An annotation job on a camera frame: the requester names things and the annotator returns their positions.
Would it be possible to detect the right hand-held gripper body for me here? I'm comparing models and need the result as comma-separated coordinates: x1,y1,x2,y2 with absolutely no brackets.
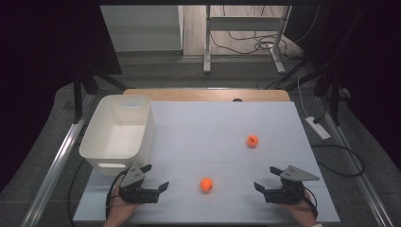
264,165,321,205

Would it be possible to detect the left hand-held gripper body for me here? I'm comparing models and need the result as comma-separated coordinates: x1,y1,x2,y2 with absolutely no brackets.
118,163,160,204

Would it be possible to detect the white plastic bin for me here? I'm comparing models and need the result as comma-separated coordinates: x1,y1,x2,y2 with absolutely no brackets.
78,94,155,177

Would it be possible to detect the orange ping-pong ball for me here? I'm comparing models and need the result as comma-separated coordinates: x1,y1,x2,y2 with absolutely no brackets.
200,177,215,193
246,134,260,148

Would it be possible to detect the person's right hand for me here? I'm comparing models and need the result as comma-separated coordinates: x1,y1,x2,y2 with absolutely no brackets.
278,194,318,227

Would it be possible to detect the person's left hand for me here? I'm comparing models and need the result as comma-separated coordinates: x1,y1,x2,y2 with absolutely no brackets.
106,184,142,222

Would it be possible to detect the white power strip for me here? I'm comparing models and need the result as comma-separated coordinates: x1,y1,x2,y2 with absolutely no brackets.
305,115,331,141

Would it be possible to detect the wooden table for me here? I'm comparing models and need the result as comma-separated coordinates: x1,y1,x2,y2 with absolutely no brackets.
123,88,291,102

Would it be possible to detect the black metal stand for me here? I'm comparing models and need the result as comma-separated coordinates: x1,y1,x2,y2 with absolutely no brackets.
73,67,128,125
314,69,344,127

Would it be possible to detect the white cabinet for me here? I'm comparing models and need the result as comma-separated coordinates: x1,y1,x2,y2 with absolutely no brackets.
99,5,184,53

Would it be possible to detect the dark curtain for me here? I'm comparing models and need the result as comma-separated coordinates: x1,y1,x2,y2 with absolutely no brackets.
291,0,401,173
0,0,123,193

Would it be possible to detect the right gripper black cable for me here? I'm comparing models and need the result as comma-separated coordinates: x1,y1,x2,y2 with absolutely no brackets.
303,187,319,219

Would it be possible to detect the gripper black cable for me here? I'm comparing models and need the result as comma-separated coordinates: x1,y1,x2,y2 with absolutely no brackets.
303,187,319,219
105,168,131,220

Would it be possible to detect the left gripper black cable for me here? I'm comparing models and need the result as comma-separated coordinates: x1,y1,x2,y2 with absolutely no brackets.
105,168,131,220

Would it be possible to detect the aluminium floor rail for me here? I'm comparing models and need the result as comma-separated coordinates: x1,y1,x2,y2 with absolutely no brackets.
316,96,394,227
20,94,96,227

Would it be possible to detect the thin black floor cable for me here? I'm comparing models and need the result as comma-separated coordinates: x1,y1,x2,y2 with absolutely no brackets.
66,157,87,227

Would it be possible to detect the black looped floor cable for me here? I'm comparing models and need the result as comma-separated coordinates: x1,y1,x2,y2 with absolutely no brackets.
311,144,366,178

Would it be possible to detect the black plug cable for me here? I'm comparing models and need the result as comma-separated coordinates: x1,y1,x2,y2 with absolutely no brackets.
312,94,329,125

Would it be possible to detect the white power strip cable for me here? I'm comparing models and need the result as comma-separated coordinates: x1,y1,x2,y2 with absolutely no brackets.
297,77,310,119

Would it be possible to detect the tangle of black cables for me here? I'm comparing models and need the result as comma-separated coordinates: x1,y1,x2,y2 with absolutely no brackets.
209,5,305,61

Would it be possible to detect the white metal desk frame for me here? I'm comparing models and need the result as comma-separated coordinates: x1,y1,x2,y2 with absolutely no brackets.
202,5,293,75

